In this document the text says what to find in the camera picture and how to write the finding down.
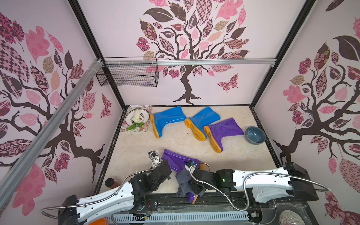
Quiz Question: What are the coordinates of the grey cloth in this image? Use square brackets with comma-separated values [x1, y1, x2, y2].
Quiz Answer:
[175, 169, 194, 197]

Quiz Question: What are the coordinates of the purple boot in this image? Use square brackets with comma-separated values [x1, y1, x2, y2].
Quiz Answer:
[203, 118, 244, 153]
[161, 149, 206, 204]

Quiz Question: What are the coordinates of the brown cylinder bottle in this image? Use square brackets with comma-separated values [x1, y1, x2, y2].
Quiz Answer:
[105, 178, 120, 189]

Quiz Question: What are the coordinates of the orange round object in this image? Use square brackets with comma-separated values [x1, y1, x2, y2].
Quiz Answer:
[89, 218, 109, 225]

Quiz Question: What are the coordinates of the grey-blue bowl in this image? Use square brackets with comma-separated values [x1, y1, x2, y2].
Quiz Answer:
[245, 126, 266, 145]

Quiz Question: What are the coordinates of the blue boot on right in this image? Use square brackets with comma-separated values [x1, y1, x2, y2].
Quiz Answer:
[184, 107, 220, 142]

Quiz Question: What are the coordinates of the blue boot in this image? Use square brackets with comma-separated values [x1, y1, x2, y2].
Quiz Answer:
[150, 106, 186, 138]
[184, 107, 220, 142]

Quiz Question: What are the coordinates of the floral square tray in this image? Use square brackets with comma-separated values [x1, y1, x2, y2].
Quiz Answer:
[121, 105, 152, 133]

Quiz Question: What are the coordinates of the blue boot on left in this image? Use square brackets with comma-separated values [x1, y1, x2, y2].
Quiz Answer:
[150, 106, 186, 138]

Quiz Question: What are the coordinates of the white patterned plate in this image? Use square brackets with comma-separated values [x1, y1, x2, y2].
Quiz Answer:
[125, 108, 150, 127]

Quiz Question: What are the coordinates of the white slotted cable duct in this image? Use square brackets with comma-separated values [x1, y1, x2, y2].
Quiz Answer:
[105, 211, 249, 225]

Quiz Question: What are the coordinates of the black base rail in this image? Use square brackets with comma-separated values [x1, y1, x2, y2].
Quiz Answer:
[112, 193, 318, 225]

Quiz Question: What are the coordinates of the round wire fan guard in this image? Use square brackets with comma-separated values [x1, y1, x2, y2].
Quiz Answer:
[279, 210, 305, 225]

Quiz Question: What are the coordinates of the black wire basket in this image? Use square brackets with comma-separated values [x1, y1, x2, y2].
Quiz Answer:
[96, 56, 159, 87]

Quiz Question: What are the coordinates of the back aluminium rail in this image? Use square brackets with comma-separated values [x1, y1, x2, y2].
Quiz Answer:
[105, 58, 277, 66]

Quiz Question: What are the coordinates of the aluminium rail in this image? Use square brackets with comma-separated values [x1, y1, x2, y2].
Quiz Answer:
[1, 59, 103, 208]
[105, 58, 277, 66]

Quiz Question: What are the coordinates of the left aluminium rail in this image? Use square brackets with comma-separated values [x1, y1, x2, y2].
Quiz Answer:
[1, 59, 103, 208]

